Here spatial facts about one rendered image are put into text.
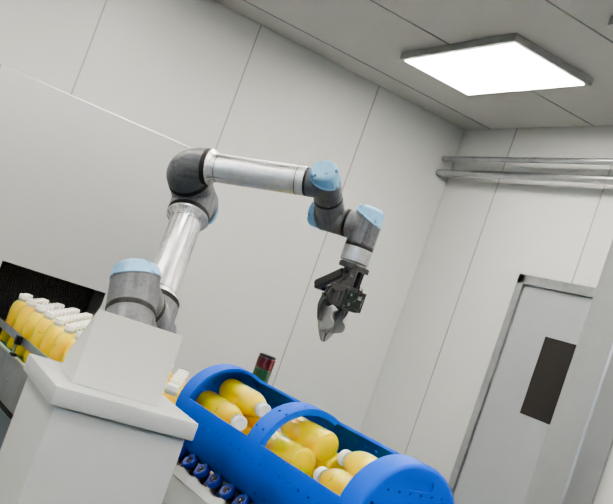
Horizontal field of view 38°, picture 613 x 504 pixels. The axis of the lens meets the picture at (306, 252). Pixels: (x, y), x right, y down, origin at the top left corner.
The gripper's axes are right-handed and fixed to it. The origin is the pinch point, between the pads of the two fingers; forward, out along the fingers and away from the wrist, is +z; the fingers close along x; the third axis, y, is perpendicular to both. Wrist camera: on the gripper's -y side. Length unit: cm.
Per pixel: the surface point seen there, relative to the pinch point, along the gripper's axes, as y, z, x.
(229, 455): -1.4, 35.4, -13.7
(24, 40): -453, -114, 2
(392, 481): 51, 22, -8
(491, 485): -239, 66, 345
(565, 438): 110, -1, -36
